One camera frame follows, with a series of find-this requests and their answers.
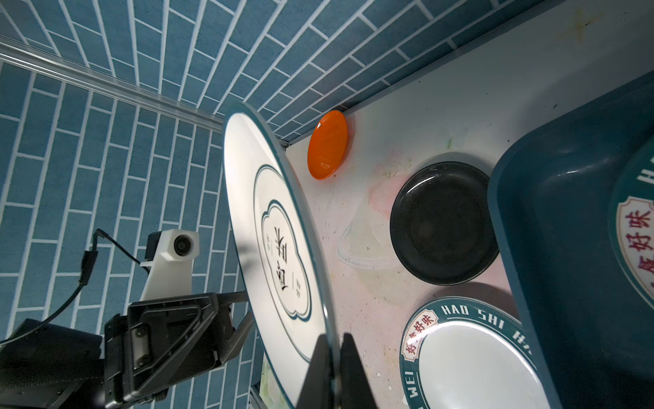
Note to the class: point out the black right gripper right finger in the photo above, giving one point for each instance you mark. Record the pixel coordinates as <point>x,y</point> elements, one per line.
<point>356,391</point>

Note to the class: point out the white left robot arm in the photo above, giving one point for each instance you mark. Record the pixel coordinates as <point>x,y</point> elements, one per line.
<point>54,367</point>

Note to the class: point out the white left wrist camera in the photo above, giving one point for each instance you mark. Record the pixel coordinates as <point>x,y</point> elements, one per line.
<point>170,256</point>

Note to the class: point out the white plate cloud motif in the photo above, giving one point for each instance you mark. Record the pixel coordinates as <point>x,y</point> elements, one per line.
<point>278,248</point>

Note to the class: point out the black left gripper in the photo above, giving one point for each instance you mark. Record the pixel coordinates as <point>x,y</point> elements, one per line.
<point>161,343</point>

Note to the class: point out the orange plate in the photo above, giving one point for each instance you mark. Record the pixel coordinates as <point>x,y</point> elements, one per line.
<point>328,145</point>

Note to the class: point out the green rim plate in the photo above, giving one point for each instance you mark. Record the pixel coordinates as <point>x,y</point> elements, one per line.
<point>630,222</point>
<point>461,352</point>

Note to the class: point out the black plate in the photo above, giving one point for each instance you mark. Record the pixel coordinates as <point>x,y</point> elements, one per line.
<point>440,224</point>

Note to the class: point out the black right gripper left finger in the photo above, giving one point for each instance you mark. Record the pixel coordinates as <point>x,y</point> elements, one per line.
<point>317,391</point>

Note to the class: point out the teal plastic bin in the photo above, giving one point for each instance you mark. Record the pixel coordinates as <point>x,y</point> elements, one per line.
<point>590,331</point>

